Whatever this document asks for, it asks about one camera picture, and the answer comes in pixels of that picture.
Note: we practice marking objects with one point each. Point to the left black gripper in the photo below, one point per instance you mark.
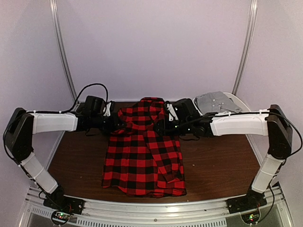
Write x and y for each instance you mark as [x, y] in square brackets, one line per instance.
[113, 126]

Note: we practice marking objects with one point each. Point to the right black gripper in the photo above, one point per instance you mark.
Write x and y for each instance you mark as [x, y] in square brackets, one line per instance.
[164, 129]

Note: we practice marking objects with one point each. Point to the white plastic tub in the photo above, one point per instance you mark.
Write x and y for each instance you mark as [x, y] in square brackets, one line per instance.
[237, 101]

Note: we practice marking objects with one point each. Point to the red black plaid shirt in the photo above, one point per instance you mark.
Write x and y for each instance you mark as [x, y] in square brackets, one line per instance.
[138, 160]

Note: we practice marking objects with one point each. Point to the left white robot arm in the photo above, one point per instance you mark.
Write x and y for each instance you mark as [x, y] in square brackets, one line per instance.
[26, 129]

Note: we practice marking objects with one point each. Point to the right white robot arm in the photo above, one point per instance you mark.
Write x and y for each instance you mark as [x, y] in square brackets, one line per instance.
[270, 123]

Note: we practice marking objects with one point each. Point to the grey button shirt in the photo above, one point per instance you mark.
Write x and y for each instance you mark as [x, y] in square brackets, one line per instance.
[215, 102]

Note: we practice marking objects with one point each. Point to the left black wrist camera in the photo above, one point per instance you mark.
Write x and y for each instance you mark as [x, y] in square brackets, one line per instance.
[95, 106]

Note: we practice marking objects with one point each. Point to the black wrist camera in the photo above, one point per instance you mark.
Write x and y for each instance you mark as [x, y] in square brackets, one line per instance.
[95, 106]
[182, 110]

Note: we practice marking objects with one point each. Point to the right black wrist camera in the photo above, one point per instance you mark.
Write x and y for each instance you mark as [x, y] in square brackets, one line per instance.
[182, 110]

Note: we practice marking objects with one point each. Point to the aluminium front rail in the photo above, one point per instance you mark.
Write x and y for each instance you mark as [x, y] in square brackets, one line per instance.
[209, 213]

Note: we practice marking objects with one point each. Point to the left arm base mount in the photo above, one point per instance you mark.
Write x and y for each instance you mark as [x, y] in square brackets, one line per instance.
[57, 200]

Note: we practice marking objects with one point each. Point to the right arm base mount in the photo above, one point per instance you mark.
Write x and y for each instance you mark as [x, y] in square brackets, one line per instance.
[252, 200]

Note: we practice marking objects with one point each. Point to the left aluminium frame post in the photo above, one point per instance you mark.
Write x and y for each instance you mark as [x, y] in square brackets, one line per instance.
[61, 48]

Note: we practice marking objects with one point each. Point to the aluminium frame post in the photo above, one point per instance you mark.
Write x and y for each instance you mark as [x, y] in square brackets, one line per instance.
[253, 11]
[61, 48]

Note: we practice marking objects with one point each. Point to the right aluminium frame post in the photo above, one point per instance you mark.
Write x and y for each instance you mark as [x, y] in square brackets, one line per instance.
[253, 11]

